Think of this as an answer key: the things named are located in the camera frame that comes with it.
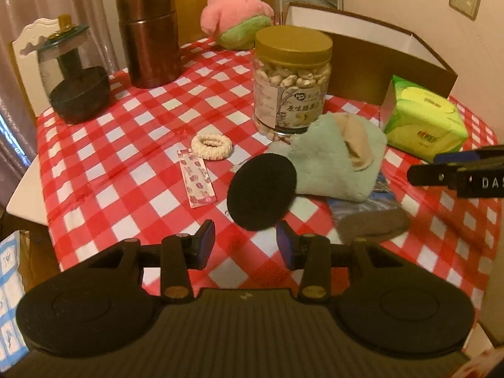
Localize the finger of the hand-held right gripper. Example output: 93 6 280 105
407 160 479 186
433 145 504 164

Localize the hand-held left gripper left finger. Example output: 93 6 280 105
84 220 216 304

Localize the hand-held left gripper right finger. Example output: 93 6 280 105
276 220 414 304

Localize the black round pad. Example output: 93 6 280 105
226 153 298 232

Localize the small pink printed packet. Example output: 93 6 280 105
178 149 217 209

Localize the blue striped cloth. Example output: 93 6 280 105
327 171 394 221

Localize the beige sock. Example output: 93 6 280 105
333 113 375 172

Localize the light green towel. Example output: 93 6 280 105
289 112 388 201

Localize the white scrunchie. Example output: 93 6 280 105
191 133 233 161

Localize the brown cardboard box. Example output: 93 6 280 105
284 2 458 107

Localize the green tissue pack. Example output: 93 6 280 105
380 75 469 162

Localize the red white checkered tablecloth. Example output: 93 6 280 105
35 36 501 316

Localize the nut jar with gold lid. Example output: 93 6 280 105
252 26 333 142

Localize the red white patterned clothing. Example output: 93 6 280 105
459 346 504 378

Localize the glass jar with black base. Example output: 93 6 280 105
37 15 112 124

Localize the blue white patterned box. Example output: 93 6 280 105
0 230 60 363

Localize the brown metal canister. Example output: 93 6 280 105
115 0 182 89

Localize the pink starfish plush toy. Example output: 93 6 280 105
200 0 274 50

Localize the white wooden chair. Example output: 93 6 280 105
6 18 60 227

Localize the pale pink curtain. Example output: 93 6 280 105
0 0 119 209

